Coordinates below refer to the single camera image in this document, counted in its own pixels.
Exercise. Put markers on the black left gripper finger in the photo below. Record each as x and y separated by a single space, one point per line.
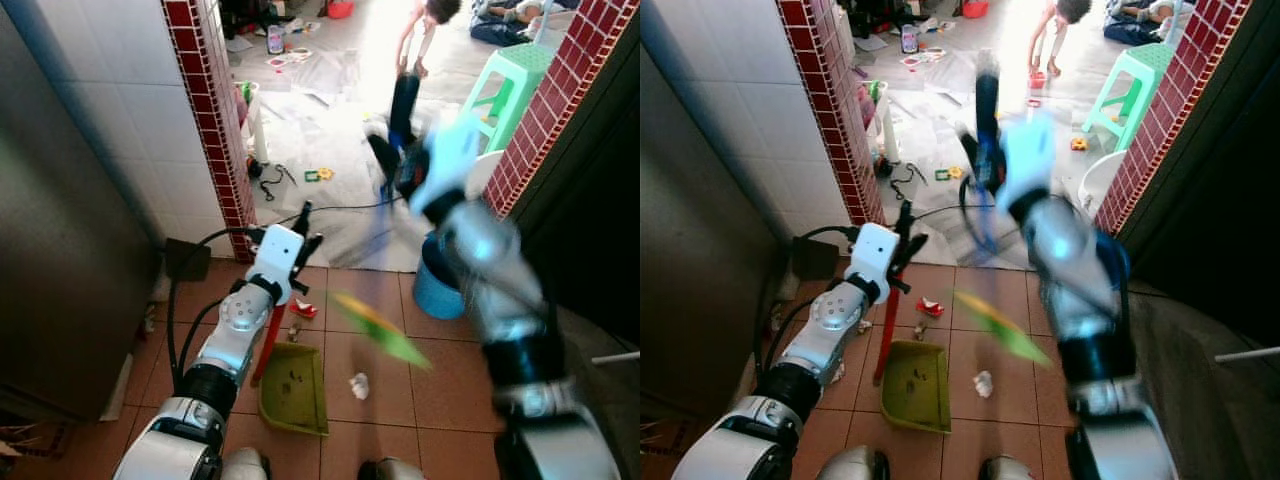
906 220
916 248
302 220
312 247

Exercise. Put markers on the red plastic basin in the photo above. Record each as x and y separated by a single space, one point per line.
340 8
974 8

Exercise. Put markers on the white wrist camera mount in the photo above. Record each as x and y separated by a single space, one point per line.
1028 160
873 250
446 160
276 252

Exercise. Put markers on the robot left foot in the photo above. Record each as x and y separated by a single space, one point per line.
855 465
245 465

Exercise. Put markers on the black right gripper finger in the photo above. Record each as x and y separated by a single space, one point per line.
382 158
404 108
970 148
987 100

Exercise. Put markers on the green plastic stool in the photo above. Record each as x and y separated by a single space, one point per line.
1135 85
515 75

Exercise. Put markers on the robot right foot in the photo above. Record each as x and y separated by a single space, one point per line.
390 470
1010 470

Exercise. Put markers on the small black box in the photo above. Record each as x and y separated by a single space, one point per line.
815 258
187 260

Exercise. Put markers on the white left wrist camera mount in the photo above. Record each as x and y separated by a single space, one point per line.
873 250
276 252

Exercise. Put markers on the grey metal cabinet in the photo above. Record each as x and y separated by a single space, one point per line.
60 220
700 230

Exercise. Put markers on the red and white wrapper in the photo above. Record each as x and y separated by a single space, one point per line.
930 307
303 308

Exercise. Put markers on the sitting person in jeans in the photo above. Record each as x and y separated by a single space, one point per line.
505 22
1140 20

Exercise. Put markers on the green and yellow toy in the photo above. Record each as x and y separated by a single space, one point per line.
318 175
950 174

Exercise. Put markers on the blue plastic bucket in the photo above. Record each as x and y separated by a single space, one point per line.
435 290

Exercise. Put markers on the bending child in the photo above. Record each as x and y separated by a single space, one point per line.
432 15
1065 15

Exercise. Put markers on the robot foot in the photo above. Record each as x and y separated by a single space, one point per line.
855 465
390 470
245 465
1010 470

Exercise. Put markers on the white rod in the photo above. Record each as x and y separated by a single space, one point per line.
615 357
1248 354

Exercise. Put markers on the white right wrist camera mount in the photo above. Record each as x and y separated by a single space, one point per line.
446 160
1028 160

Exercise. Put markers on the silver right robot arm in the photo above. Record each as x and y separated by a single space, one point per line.
510 300
1085 300

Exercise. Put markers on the white crumpled paper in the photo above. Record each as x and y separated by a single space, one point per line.
359 386
983 384

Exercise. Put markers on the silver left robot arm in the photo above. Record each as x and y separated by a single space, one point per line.
232 330
822 325

